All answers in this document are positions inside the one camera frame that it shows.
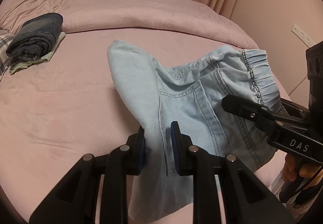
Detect light blue strawberry pants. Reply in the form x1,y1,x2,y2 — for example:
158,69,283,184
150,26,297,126
107,41,285,223

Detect right hand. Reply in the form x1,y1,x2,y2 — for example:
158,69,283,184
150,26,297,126
282,153,323,190

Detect folded pale green garment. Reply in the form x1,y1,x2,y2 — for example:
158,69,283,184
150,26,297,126
8,31,66,76

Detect pink duvet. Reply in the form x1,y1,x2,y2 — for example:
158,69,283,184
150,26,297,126
1,0,258,49

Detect folded dark denim jeans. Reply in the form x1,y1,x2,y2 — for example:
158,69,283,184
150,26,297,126
6,13,64,61

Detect plaid pillow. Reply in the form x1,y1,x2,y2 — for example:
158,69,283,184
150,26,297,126
0,30,14,80

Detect white wall power strip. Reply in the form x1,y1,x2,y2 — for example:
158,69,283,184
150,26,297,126
291,24,315,48

